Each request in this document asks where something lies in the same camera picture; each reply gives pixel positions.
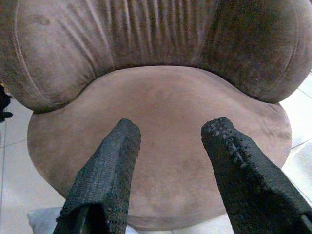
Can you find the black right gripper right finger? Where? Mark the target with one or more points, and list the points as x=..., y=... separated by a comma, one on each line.
x=243, y=182

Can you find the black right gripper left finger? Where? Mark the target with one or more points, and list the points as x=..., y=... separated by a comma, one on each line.
x=104, y=182

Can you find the grey square pillow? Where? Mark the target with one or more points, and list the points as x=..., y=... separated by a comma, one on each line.
x=41, y=221

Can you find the brown suede round sofa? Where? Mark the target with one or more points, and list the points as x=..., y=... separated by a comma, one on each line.
x=158, y=109

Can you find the black bag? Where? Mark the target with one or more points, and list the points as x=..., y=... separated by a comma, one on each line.
x=3, y=102

